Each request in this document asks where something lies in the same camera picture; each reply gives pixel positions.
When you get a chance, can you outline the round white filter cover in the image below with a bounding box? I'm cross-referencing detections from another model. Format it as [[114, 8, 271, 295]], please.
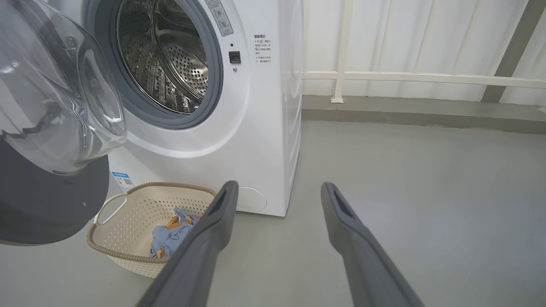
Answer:
[[236, 186, 268, 212]]

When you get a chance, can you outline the grey warning sticker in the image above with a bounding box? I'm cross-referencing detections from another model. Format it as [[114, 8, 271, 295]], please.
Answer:
[[204, 0, 234, 37]]

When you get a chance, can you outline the blue energy label sticker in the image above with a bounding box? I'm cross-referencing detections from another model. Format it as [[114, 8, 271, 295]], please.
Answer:
[[111, 171, 135, 193]]

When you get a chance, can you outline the black round glass washer door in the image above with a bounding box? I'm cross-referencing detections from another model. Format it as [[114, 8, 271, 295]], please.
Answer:
[[0, 0, 128, 246]]

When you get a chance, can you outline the small printed text label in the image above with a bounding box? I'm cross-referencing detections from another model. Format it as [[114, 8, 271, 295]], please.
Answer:
[[254, 34, 272, 64]]

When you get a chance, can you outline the white front-load washing machine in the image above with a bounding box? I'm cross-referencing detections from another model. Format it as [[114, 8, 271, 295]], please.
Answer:
[[43, 0, 304, 217]]

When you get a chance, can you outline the cream perforated laundry basket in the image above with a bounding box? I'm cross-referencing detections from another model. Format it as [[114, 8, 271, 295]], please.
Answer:
[[86, 182, 219, 279]]

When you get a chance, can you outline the blue bear print garment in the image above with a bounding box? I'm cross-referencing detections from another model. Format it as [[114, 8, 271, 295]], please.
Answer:
[[149, 208, 201, 259]]

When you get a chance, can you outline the stainless steel washing machine drum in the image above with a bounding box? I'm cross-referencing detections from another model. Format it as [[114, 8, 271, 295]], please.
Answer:
[[116, 0, 209, 114]]

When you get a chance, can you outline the grey slanted pillar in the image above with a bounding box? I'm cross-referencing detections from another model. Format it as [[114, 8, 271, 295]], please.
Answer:
[[481, 0, 546, 104]]

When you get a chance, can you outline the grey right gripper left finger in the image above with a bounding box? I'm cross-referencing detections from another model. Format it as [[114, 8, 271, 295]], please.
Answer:
[[136, 180, 239, 307]]

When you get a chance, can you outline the white metal railing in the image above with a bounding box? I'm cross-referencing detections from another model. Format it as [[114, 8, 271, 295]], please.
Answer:
[[301, 0, 546, 104]]

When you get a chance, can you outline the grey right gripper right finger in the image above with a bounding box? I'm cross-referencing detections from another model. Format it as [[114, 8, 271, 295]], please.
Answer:
[[320, 182, 426, 307]]

